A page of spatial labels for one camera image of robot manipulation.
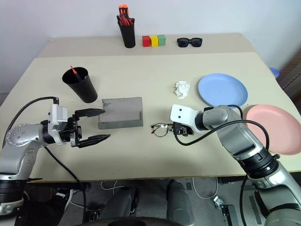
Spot blue plastic plate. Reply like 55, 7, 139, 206
197, 73, 249, 108

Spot brown wooden cabinet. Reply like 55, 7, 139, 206
278, 49, 301, 99

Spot red and black marker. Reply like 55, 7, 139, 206
70, 65, 82, 81

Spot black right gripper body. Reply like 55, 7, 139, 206
171, 121, 195, 137

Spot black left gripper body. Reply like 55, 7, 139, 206
58, 113, 83, 148

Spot grey glasses case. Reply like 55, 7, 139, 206
97, 97, 144, 130

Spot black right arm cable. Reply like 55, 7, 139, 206
173, 104, 270, 226

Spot dark rounded dome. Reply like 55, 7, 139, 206
106, 217, 170, 226

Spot dark grey rounded shell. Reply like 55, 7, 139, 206
100, 186, 140, 223
166, 179, 196, 226

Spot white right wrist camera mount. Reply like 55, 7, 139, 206
169, 104, 201, 134

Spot red and black pen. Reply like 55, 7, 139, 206
119, 14, 135, 26

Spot black sunglasses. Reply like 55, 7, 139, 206
176, 37, 204, 48

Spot crumpled white paper ball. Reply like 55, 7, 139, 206
173, 81, 191, 100

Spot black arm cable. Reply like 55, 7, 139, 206
173, 104, 270, 226
1, 96, 87, 226

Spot tall black pen holder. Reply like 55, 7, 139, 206
116, 16, 136, 49

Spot thin-framed clear eyeglasses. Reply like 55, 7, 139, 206
150, 122, 175, 138

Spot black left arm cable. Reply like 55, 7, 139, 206
1, 96, 87, 226

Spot wide black plastic cup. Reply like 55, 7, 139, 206
62, 66, 98, 104

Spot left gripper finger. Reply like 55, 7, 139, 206
74, 108, 107, 119
78, 134, 111, 149

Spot black table frame bar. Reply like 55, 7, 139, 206
217, 176, 247, 185

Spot pink plastic plate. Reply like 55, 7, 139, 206
245, 104, 301, 156

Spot white floor cable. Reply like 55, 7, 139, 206
60, 189, 85, 210
192, 177, 220, 199
100, 180, 128, 196

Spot black metal floor bracket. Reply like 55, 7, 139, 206
220, 203, 240, 226

